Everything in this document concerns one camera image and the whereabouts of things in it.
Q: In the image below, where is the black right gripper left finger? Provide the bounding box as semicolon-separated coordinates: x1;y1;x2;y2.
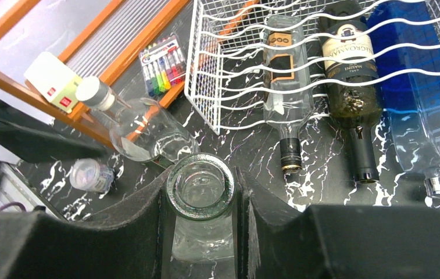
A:
0;171;173;278

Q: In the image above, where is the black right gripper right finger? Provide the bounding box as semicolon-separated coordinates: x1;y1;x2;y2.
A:
235;168;440;278

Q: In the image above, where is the clear tall open-neck bottle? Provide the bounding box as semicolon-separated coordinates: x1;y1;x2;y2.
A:
166;153;237;263

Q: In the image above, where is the clear square whisky bottle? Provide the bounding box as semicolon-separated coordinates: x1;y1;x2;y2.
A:
263;15;314;174

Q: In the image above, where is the dark green wine bottle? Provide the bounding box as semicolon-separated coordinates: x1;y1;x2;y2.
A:
318;1;382;183

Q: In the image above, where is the small clear plastic cup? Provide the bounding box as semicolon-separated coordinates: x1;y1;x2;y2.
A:
69;159;114;193

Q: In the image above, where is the clear glass jar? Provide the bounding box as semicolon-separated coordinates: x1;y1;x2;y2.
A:
76;76;200;168

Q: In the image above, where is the white red small box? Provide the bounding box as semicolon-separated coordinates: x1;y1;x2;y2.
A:
24;51;82;113

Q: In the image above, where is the box of coloured markers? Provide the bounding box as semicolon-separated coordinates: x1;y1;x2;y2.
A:
138;34;186;99

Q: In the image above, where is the orange wooden shelf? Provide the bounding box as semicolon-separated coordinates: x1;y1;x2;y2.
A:
0;1;194;146

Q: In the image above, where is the white wire wine rack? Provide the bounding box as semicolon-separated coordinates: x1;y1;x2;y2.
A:
184;1;440;134

